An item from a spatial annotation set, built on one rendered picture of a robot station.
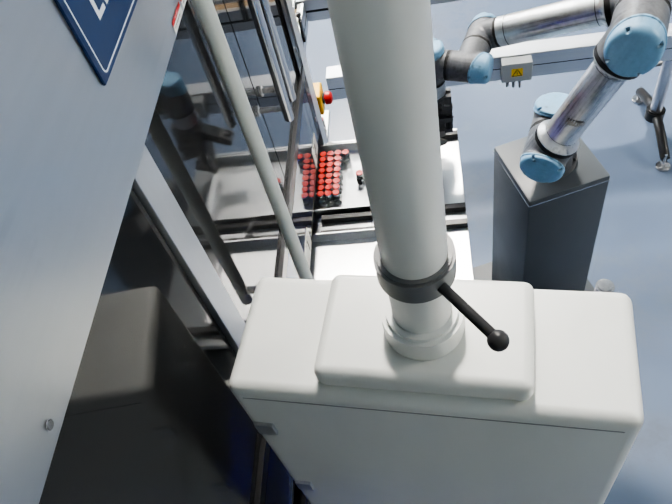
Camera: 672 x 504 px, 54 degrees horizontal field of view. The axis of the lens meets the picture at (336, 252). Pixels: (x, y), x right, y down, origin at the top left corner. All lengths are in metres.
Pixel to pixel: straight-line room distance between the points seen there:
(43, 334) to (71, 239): 0.10
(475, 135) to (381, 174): 2.76
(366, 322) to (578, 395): 0.26
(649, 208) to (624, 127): 0.49
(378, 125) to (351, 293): 0.38
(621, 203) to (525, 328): 2.27
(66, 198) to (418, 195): 0.32
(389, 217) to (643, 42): 1.03
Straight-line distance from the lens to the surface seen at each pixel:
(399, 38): 0.46
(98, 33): 0.74
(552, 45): 2.90
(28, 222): 0.59
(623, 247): 2.91
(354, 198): 1.90
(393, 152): 0.53
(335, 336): 0.82
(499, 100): 3.48
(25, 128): 0.61
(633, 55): 1.56
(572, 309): 0.87
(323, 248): 1.80
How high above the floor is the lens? 2.29
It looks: 52 degrees down
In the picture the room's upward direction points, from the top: 17 degrees counter-clockwise
